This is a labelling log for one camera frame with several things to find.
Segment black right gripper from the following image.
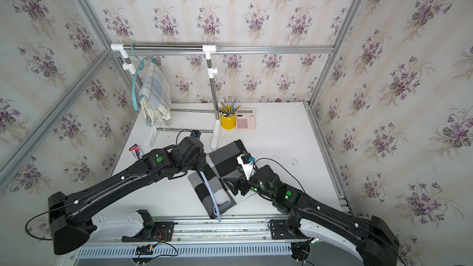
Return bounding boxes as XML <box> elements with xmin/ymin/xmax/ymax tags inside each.
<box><xmin>222</xmin><ymin>165</ymin><xmax>277</xmax><ymax>203</ymax></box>

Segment black white checkered scarf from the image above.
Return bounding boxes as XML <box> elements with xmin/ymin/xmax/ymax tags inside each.
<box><xmin>187</xmin><ymin>140</ymin><xmax>254</xmax><ymax>219</ymax></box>

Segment light blue plastic hanger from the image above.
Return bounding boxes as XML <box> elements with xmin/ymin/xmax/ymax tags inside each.
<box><xmin>199</xmin><ymin>171</ymin><xmax>221</xmax><ymax>222</ymax></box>

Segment plaid blue cream scarf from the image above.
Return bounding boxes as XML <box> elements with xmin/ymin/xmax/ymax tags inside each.
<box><xmin>139</xmin><ymin>62</ymin><xmax>172</xmax><ymax>127</ymax></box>

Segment teal plastic hanger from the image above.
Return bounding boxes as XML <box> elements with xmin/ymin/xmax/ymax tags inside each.
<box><xmin>131</xmin><ymin>43</ymin><xmax>158</xmax><ymax>112</ymax></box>

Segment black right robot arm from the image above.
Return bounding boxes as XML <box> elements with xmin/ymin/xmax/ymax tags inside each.
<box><xmin>223</xmin><ymin>165</ymin><xmax>402</xmax><ymax>266</ymax></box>

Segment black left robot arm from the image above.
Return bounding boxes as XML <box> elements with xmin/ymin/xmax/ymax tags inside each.
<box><xmin>45</xmin><ymin>131</ymin><xmax>206</xmax><ymax>256</ymax></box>

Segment yellow pen cup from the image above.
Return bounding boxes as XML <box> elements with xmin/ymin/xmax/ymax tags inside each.
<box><xmin>220</xmin><ymin>112</ymin><xmax>237</xmax><ymax>130</ymax></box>

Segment pens in cup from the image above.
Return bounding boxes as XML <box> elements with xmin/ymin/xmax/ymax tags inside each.
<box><xmin>216</xmin><ymin>97</ymin><xmax>240</xmax><ymax>118</ymax></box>

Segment blue red pencil box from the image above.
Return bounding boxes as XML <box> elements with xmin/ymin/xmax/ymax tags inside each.
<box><xmin>129</xmin><ymin>144</ymin><xmax>143</xmax><ymax>160</ymax></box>

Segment pink calculator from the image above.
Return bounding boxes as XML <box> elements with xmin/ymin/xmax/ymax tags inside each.
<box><xmin>236</xmin><ymin>108</ymin><xmax>256</xmax><ymax>130</ymax></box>

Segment white steel clothes rack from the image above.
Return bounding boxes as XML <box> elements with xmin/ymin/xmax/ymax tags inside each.
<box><xmin>110</xmin><ymin>43</ymin><xmax>221</xmax><ymax>151</ymax></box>

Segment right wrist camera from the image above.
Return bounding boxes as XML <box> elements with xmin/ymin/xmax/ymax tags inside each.
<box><xmin>237</xmin><ymin>153</ymin><xmax>255</xmax><ymax>181</ymax></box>

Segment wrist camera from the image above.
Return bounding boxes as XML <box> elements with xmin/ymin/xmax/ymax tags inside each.
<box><xmin>190</xmin><ymin>130</ymin><xmax>202</xmax><ymax>140</ymax></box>
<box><xmin>237</xmin><ymin>153</ymin><xmax>255</xmax><ymax>181</ymax></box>

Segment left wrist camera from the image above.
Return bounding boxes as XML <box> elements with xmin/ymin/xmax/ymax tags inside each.
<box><xmin>190</xmin><ymin>130</ymin><xmax>202</xmax><ymax>140</ymax></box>

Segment aluminium front rail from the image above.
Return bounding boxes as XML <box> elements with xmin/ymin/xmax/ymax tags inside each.
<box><xmin>66</xmin><ymin>214</ymin><xmax>374</xmax><ymax>247</ymax></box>

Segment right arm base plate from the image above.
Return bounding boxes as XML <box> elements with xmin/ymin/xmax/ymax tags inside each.
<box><xmin>267</xmin><ymin>217</ymin><xmax>320</xmax><ymax>242</ymax></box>

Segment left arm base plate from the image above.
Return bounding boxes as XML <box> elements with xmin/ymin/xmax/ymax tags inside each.
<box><xmin>121</xmin><ymin>222</ymin><xmax>175</xmax><ymax>243</ymax></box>

